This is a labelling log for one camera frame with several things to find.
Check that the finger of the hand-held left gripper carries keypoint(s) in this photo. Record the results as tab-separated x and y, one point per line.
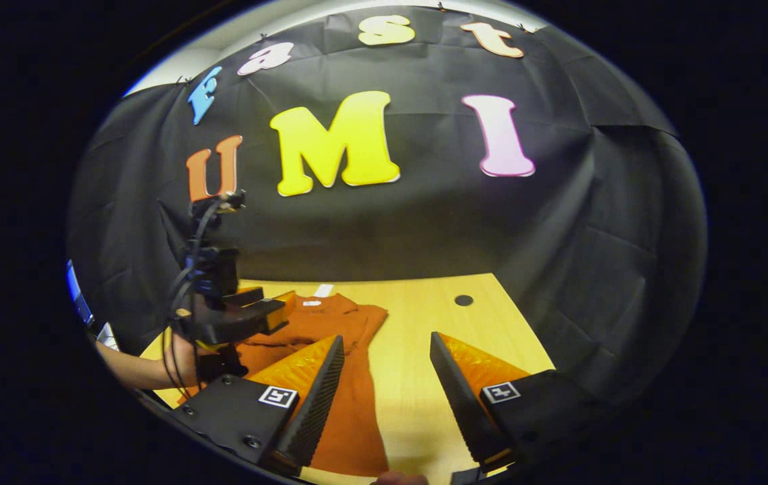
248	296
249	320

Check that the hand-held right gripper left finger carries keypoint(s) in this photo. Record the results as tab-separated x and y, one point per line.
320	404

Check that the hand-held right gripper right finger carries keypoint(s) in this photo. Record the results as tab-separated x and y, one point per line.
461	404

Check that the orange shirt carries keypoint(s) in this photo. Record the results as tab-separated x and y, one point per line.
350	417

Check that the black backdrop cloth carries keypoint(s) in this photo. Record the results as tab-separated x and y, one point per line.
424	229

